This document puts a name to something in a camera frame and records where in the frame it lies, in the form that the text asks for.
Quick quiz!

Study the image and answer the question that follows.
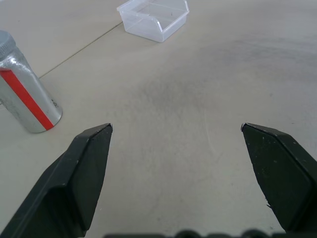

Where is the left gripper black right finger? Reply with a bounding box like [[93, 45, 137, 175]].
[[240, 122, 317, 235]]

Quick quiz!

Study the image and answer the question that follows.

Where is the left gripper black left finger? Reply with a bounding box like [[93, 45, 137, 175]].
[[0, 123, 113, 238]]

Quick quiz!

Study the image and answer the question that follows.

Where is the white cylindrical can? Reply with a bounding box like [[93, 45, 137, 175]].
[[0, 46, 63, 134]]

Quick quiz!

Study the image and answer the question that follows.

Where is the clear plastic container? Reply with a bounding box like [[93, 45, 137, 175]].
[[116, 0, 190, 43]]

